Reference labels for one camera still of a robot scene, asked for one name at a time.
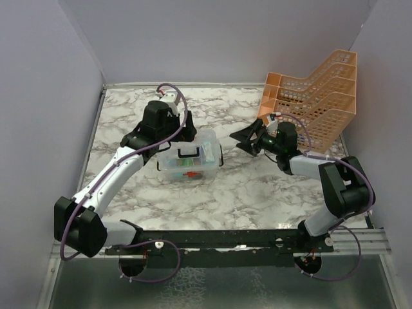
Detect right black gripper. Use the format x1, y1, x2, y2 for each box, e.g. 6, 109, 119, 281
230, 118, 283, 156

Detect black lid handle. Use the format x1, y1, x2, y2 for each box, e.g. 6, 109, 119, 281
178, 147, 200, 158

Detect small clear teal packet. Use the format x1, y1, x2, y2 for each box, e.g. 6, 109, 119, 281
201, 142, 215, 163

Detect clear plastic box lid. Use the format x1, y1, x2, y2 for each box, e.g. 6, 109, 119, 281
156, 128, 223, 173

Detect clear plastic medicine box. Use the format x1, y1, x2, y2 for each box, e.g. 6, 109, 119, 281
156, 128, 225, 182

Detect green small packet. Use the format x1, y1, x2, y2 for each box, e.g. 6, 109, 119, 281
176, 158, 193, 167

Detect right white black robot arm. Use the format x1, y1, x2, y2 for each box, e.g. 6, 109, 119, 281
230, 114, 375, 252

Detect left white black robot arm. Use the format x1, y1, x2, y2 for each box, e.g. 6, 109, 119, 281
54, 100, 196, 258

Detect orange plastic file organizer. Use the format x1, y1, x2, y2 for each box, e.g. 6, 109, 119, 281
257, 50, 357, 153

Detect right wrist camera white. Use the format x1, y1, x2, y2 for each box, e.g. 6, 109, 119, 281
266, 112, 281, 134

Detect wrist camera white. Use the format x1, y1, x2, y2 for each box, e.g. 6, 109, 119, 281
156, 91, 180, 115
266, 112, 281, 134

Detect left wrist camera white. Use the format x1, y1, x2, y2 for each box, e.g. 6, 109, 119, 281
156, 91, 180, 115

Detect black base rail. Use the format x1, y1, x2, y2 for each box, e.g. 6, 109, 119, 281
105, 229, 333, 268

